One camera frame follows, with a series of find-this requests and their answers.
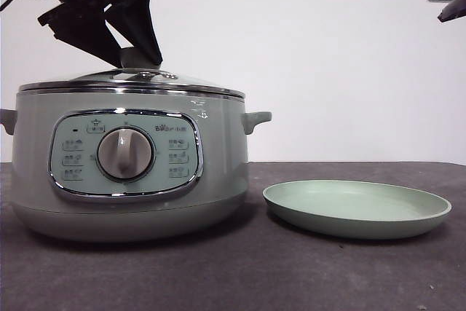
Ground glass lid with green knob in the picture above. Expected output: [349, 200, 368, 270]
[18, 47, 245, 101]

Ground grey steamer dial knob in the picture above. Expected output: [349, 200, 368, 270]
[96, 127, 154, 181]

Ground pale green electric steamer pot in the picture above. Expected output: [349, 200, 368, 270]
[0, 88, 273, 243]

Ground pale green round plate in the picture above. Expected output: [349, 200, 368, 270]
[261, 178, 453, 241]

